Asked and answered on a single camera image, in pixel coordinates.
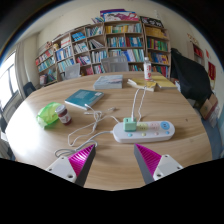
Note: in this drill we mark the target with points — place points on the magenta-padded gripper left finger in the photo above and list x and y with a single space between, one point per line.
63 166

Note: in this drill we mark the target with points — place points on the white power strip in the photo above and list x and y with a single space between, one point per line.
153 133

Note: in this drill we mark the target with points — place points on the grey book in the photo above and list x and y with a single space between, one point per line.
108 81

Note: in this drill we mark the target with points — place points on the small grey chair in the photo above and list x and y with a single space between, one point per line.
72 71

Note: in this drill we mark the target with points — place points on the small wall shelf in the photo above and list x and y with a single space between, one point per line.
198 52

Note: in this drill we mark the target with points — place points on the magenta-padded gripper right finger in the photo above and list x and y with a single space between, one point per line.
166 165

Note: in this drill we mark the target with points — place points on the green charger block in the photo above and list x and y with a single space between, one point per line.
129 125

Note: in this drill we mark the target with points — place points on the window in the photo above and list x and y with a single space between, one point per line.
6 83

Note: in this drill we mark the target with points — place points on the cardboard box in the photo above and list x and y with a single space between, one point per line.
208 106

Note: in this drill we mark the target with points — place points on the green plastic bag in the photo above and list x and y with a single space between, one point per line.
46 115

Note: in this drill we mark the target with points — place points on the dark chair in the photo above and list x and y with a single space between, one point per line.
28 89

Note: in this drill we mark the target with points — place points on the red wall poster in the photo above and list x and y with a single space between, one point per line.
211 70

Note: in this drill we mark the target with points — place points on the teal book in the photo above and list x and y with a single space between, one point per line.
83 98

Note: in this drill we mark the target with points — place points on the large grey mesh chair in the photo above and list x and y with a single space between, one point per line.
115 65

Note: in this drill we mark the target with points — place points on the closed yellow book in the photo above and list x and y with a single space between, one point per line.
164 82

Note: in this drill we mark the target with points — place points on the clear drink bottle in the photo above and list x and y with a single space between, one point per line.
147 70

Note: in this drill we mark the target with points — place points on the black coat on chair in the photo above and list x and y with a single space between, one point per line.
190 76

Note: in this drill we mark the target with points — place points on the wooden bookshelf unit with books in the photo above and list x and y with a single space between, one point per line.
123 41

